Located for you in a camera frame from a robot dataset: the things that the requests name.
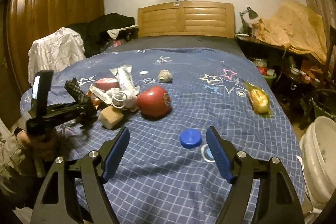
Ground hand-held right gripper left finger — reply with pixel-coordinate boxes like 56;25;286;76
31;126;131;224

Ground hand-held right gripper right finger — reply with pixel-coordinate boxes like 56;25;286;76
205;126;305;224

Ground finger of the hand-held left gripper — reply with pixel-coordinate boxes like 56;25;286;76
79;106;100;136
65;78;92;109

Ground tan sponge block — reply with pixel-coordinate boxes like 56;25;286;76
99;106;124;130

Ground blue bottle cap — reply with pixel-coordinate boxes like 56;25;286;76
180;129;202;149

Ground white printed plastic wrapper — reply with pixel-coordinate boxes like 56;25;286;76
109;64;141;98

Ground white plastic bucket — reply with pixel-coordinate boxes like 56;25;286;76
299;116;336;210

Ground person's left forearm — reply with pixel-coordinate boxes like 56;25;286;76
0;144;40;188

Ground person's left hand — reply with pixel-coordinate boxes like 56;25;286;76
14;127;62;161

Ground orange foil wrapper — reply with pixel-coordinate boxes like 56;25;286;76
87;90;105;109

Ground small red box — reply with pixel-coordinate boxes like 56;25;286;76
94;78;120;90

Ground crumpled clear plastic cup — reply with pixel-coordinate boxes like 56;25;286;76
112;91;139;111

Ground crumpled white cloth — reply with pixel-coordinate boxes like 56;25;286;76
28;27;87;84

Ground blue star checked blanket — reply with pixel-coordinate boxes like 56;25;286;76
20;48;306;224

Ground red patterned bag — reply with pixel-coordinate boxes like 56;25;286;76
105;39;127;50

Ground red apple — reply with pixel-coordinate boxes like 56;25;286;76
136;86;172;119

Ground white face mask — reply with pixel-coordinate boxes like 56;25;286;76
107;28;122;40

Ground yellow round toy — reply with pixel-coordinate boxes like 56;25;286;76
244;82;272;117

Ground black clothes pile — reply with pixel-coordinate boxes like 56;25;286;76
67;13;135;58

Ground grey crumpled paper ball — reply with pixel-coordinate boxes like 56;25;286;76
158;70;173;83

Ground brown wooden wardrobe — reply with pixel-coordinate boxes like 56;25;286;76
4;0;105;130

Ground green plastic bucket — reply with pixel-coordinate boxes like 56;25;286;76
256;67;277;88

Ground dark green wicker chair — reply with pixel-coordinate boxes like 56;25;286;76
302;88;336;130

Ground dark wooden desk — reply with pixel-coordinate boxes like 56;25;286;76
235;34;326;75

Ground wooden slatted headboard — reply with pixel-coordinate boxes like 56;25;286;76
138;1;235;39

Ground dark desk lamp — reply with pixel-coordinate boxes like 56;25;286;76
239;7;259;35

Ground orange cloth cover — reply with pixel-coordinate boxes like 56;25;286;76
256;1;328;63

